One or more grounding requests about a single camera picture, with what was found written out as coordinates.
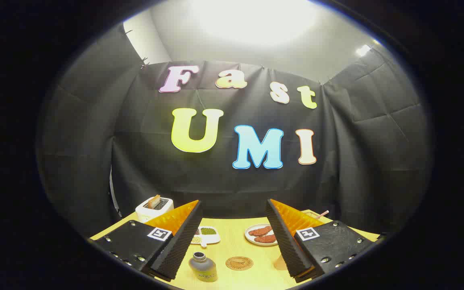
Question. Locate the white round plate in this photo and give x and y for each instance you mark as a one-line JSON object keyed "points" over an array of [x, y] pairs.
{"points": [[250, 238]]}

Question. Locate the white divided bean dish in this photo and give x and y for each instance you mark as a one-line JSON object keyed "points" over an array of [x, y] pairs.
{"points": [[208, 238]]}

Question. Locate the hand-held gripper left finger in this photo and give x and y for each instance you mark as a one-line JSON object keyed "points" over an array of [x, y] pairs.
{"points": [[179, 245]]}

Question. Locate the wooden table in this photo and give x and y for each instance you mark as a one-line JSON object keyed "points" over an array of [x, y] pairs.
{"points": [[232, 247]]}

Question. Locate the toast slice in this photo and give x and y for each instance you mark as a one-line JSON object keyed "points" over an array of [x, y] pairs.
{"points": [[154, 201]]}

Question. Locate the silver green juice bottle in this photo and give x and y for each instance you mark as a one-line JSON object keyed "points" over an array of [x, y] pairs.
{"points": [[204, 269]]}

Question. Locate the round brown coaster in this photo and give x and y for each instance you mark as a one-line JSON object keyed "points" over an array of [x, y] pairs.
{"points": [[239, 263]]}

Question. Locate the black backdrop cloth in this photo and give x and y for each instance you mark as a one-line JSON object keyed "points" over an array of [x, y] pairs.
{"points": [[135, 161]]}

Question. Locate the white toaster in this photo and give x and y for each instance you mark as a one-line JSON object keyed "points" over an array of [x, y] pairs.
{"points": [[145, 212]]}

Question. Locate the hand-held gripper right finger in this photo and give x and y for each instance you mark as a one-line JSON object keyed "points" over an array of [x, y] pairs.
{"points": [[286, 245]]}

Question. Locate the brown meat slice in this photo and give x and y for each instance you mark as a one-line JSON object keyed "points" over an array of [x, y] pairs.
{"points": [[260, 231], [266, 239]]}

